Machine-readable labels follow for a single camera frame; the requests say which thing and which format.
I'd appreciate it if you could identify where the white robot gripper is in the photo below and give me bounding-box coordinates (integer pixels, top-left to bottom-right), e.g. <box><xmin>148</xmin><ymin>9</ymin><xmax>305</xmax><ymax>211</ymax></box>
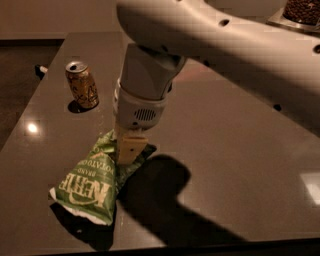
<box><xmin>113</xmin><ymin>43</ymin><xmax>186</xmax><ymax>165</ymax></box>

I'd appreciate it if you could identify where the green jalapeno chip bag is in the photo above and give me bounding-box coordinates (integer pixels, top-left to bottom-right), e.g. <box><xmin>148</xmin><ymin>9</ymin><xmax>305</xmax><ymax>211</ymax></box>
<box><xmin>49</xmin><ymin>130</ymin><xmax>156</xmax><ymax>226</ymax></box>

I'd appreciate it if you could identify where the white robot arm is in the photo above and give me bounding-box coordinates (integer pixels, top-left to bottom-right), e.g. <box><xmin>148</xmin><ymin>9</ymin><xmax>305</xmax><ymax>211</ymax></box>
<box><xmin>115</xmin><ymin>0</ymin><xmax>320</xmax><ymax>164</ymax></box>

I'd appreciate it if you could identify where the gold soda can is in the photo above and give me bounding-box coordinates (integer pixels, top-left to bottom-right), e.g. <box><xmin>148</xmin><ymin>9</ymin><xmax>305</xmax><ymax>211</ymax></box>
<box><xmin>65</xmin><ymin>61</ymin><xmax>99</xmax><ymax>109</ymax></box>

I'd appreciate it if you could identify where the small black white object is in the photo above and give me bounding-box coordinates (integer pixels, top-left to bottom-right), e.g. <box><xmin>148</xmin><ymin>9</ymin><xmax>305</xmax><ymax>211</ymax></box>
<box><xmin>35</xmin><ymin>65</ymin><xmax>48</xmax><ymax>79</ymax></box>

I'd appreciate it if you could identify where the metal dispenser base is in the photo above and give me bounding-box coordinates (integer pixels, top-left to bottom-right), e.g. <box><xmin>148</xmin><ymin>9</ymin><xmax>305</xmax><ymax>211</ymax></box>
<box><xmin>267</xmin><ymin>8</ymin><xmax>320</xmax><ymax>34</ymax></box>

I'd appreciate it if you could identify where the jar of brown snacks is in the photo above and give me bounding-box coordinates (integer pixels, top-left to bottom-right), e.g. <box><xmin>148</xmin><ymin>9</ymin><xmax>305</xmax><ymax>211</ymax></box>
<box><xmin>283</xmin><ymin>0</ymin><xmax>320</xmax><ymax>26</ymax></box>

